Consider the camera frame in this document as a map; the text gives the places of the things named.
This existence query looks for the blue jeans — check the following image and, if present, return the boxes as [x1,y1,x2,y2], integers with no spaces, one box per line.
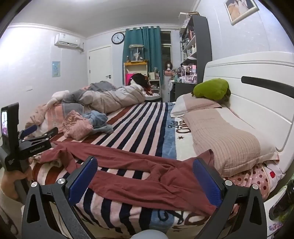
[82,110,114,134]

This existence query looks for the dark cluttered desk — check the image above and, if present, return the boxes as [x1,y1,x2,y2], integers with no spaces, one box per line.
[169,64,198,102]

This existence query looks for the green plush toy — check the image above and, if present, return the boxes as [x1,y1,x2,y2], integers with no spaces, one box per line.
[191,78,231,102]

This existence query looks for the mannequin head with wig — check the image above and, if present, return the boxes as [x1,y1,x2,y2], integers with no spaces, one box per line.
[165,61,173,71]

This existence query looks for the pink polka dot sheet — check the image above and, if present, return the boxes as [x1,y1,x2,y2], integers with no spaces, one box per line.
[225,160,285,201]

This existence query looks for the glass display case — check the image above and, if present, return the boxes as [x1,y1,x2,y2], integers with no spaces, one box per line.
[129,44,144,62]

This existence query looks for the white door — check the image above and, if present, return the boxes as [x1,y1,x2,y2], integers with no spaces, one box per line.
[88,45,113,84]

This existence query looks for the teal curtain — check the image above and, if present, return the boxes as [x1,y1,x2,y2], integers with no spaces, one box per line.
[121,25,164,87]

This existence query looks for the pink ribbed pillow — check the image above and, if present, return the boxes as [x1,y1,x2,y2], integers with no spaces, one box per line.
[182,108,279,177]

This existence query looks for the striped plush bed blanket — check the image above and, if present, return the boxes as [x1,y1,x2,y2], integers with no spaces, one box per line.
[32,103,215,238]

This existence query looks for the black and white plush toy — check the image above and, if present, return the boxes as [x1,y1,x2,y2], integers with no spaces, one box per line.
[128,73,150,92]

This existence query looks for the framed wall picture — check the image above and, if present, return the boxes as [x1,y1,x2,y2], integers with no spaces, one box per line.
[224,0,259,25]

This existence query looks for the pink checked garment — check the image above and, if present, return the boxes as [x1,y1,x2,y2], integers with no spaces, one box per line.
[62,110,94,140]

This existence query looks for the dark tall bookshelf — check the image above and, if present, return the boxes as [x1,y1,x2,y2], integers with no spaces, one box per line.
[180,15,212,83]

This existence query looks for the yellow white shelf unit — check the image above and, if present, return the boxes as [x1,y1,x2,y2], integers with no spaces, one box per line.
[124,60,161,97]

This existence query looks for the person's left hand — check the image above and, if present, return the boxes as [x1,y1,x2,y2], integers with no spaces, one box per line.
[1,167,32,200]

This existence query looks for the white air conditioner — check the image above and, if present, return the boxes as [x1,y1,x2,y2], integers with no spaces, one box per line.
[54,33,84,52]

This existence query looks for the grey pink patchwork duvet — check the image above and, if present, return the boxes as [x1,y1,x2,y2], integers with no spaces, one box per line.
[62,81,146,113]

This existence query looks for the pink and white pillow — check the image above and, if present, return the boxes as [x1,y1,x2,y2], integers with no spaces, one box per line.
[170,94,222,118]

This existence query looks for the white bed headboard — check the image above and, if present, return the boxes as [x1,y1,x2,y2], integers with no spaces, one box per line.
[203,51,293,173]

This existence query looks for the pink patterned quilt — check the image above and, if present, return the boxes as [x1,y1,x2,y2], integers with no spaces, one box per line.
[24,102,88,138]

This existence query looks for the round black wall clock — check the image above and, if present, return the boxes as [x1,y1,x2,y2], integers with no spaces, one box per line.
[111,32,125,45]

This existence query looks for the dark red pants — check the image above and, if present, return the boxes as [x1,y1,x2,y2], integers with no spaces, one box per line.
[40,142,215,216]

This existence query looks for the small blue wall poster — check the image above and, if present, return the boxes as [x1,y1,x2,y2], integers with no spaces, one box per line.
[52,61,61,77]

